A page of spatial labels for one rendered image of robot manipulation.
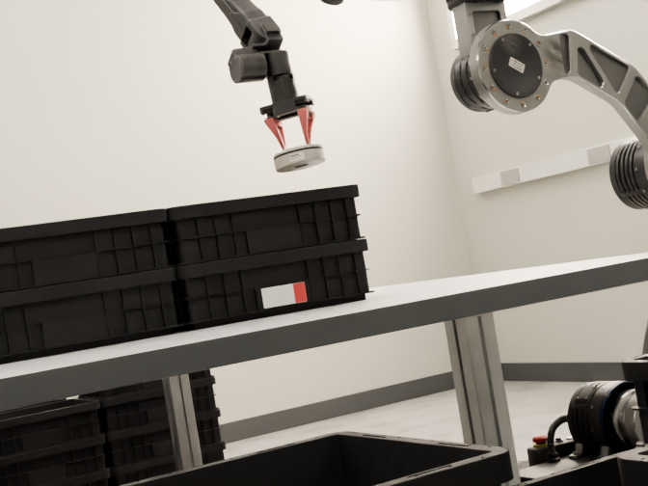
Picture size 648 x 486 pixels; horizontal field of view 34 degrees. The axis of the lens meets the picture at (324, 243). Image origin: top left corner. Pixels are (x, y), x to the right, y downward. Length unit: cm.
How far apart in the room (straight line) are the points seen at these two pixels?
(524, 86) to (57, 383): 127
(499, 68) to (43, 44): 343
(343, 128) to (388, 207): 51
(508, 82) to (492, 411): 79
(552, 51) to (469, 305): 84
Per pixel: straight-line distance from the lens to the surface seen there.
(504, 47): 229
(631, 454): 83
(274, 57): 218
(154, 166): 540
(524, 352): 599
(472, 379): 175
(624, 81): 250
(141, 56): 550
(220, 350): 147
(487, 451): 92
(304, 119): 214
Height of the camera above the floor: 76
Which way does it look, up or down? 2 degrees up
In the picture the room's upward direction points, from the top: 9 degrees counter-clockwise
